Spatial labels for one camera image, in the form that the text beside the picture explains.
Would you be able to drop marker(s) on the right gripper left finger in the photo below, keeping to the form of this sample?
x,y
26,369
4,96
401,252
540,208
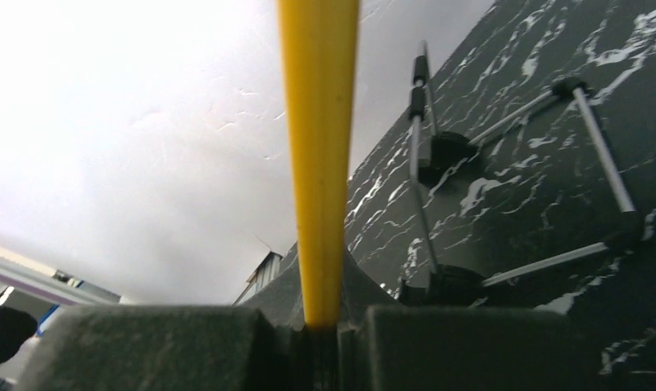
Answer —
x,y
163,347

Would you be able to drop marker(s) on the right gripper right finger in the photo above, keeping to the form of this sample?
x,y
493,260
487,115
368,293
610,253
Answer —
x,y
401,348

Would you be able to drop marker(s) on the yellow framed whiteboard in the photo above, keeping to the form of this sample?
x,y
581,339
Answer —
x,y
319,41

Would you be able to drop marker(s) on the black marble pattern mat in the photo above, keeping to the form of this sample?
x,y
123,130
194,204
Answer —
x,y
555,209

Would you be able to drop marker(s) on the aluminium frame rail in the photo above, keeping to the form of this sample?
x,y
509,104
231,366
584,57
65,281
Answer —
x,y
263,274

